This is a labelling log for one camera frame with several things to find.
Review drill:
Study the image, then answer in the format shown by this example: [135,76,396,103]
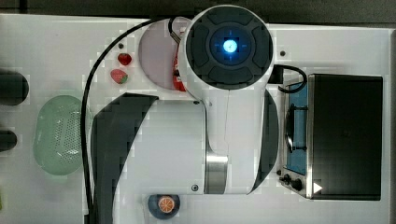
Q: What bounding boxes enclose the red plush ketchup bottle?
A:
[173,54,185,91]

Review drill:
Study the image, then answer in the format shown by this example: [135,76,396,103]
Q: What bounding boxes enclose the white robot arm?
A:
[90,5,278,224]

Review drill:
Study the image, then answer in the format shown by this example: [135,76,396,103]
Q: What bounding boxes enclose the grey round plate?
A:
[138,20,177,91]

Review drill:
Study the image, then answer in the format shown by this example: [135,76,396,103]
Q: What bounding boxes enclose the pink strawberry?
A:
[110,69,128,84]

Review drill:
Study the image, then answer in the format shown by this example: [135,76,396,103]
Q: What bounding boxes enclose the dark red strawberry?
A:
[118,53,132,65]

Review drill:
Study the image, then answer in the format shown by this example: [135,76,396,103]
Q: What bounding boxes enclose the orange slice toy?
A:
[158,196,176,214]

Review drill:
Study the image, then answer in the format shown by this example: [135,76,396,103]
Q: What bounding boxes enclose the blue bowl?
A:
[148,194,180,220]

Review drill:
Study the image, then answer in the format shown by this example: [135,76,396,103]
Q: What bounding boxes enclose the black toaster oven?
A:
[277,74,383,201]

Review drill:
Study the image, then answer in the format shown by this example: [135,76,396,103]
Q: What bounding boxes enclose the green perforated colander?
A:
[33,95,82,175]

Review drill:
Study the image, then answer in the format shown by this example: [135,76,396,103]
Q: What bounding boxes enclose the black round pan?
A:
[0,73,29,105]

